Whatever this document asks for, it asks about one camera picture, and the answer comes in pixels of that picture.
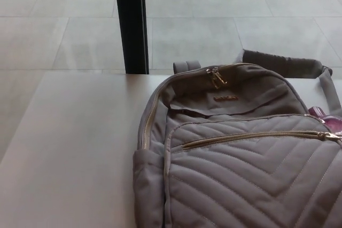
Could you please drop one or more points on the grey quilted backpack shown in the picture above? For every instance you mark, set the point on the grey quilted backpack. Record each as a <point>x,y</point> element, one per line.
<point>240,164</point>

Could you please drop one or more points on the black vertical pillar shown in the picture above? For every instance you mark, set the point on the black vertical pillar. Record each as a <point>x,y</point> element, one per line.
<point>131,25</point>

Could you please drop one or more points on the pink transparent water bottle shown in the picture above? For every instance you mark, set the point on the pink transparent water bottle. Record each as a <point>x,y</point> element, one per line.
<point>332,122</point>

